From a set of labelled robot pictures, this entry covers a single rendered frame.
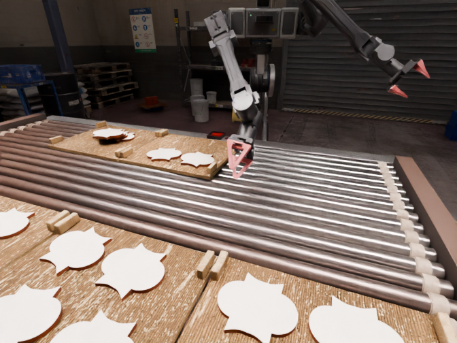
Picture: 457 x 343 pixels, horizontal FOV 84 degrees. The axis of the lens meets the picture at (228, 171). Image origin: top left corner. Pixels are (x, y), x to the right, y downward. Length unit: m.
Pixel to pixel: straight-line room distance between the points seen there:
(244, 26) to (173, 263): 1.39
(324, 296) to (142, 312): 0.34
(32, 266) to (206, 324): 0.40
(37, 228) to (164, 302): 0.43
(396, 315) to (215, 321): 0.32
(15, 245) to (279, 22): 1.54
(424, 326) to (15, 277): 0.77
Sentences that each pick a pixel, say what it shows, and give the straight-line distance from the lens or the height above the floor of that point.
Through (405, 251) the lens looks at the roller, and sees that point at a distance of 0.77.
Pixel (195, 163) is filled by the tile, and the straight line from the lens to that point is 0.98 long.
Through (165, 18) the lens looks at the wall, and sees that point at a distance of 6.66.
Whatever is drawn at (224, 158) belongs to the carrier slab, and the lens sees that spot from 1.04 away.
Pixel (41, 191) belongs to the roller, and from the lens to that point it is 1.07.
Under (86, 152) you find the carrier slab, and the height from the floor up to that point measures 0.94.
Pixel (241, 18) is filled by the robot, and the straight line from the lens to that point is 1.67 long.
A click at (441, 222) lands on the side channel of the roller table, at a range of 0.86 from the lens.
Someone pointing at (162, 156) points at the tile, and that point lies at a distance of 1.06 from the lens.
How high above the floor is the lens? 1.36
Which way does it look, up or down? 27 degrees down
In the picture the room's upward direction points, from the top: straight up
